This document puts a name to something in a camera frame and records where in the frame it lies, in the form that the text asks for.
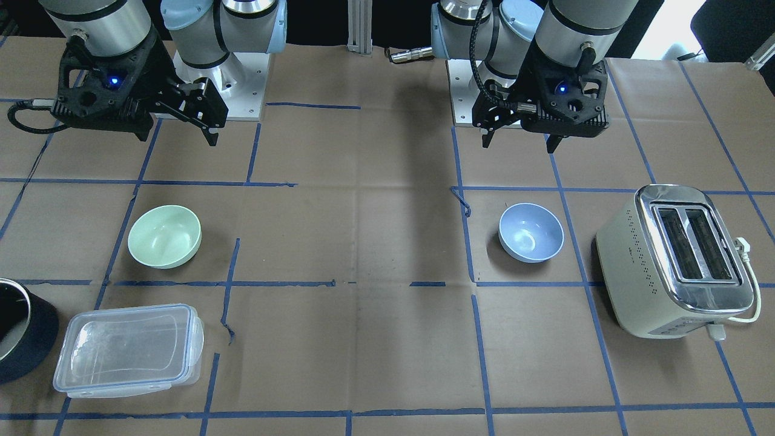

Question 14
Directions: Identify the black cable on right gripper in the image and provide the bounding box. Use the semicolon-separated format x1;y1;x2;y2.
7;99;67;135

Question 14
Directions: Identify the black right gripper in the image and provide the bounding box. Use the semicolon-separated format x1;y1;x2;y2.
50;32;229;147

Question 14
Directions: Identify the cream chrome toaster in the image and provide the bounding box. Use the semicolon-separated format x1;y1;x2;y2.
595;184;761;342

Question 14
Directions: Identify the white toaster power cord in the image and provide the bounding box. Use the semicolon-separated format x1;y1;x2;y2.
705;237;762;341

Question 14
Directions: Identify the silver cable connector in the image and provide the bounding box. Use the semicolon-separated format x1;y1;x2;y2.
384;47;434;64

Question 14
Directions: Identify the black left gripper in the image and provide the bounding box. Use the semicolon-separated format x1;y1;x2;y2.
472;42;609;154

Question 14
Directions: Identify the aluminium frame post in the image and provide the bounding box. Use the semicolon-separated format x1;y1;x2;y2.
346;0;373;57

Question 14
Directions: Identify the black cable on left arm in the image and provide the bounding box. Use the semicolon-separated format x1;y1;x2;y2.
469;0;538;114

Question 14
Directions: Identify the green bowl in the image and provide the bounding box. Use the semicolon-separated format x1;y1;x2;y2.
127;205;203;269

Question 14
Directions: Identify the clear plastic food container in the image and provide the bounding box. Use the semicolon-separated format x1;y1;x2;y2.
53;303;204;399

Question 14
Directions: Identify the blue bowl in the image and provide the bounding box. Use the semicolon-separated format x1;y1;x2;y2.
498;202;565;264

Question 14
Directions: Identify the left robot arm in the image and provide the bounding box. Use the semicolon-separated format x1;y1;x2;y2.
430;1;636;153

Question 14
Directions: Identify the dark blue steel pot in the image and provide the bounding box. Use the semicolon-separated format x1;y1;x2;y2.
1;278;60;384

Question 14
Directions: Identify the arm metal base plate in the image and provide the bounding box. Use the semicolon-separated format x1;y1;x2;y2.
173;52;273;122
446;59;516;128

